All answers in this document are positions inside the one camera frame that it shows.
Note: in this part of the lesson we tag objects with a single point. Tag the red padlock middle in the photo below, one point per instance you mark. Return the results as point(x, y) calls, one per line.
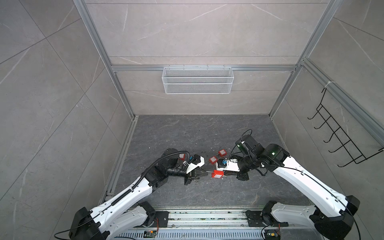
point(213, 160)

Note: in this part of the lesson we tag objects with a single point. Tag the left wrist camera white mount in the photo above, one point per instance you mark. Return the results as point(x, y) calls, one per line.
point(196, 161)

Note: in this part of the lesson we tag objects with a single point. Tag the aluminium front rail frame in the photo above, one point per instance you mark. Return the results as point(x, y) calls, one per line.
point(216, 224)

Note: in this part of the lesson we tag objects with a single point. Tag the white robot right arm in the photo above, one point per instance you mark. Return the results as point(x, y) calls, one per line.
point(331, 213)

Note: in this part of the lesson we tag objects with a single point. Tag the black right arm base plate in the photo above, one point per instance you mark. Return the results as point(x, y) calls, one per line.
point(261, 219)

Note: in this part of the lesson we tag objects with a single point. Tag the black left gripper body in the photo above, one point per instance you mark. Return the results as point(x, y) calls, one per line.
point(190, 177)

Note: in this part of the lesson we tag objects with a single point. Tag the white wire mesh basket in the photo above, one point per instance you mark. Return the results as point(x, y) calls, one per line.
point(194, 80)

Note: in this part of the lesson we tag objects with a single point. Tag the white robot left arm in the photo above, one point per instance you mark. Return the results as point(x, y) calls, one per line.
point(126, 210)

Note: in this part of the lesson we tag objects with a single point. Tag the black wire hook rack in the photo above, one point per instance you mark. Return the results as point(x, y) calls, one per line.
point(340, 136)

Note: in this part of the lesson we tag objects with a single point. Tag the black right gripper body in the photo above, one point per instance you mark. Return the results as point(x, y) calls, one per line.
point(243, 168)

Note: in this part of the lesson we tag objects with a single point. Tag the red padlock rear right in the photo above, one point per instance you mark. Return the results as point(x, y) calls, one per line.
point(222, 153)

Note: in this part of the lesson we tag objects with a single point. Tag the red padlock long shackle left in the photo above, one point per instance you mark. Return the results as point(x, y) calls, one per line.
point(182, 156)

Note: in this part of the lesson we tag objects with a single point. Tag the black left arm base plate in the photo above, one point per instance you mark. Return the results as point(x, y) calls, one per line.
point(161, 219)

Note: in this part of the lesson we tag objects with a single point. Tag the red padlock front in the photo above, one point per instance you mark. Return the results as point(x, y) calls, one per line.
point(217, 174)

